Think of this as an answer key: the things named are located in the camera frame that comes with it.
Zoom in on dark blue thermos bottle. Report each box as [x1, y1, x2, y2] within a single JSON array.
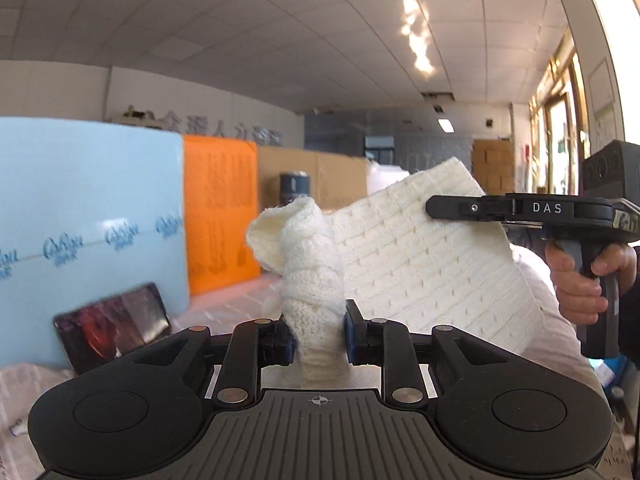
[[279, 171, 311, 206]]

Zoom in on light blue foam board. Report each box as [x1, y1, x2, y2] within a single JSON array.
[[1, 117, 190, 367]]

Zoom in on orange printed board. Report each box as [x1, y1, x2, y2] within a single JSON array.
[[183, 136, 260, 296]]

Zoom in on cream knitted sweater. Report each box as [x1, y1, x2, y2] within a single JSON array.
[[246, 159, 544, 389]]

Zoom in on cartoon printed bed sheet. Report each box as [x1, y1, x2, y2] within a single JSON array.
[[0, 278, 637, 480]]

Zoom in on stacked cardboard boxes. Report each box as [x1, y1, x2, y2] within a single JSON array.
[[472, 140, 515, 194]]

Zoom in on large cardboard box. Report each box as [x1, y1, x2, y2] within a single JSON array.
[[257, 146, 369, 211]]

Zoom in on person's right hand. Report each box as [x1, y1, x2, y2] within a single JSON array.
[[546, 242, 638, 325]]

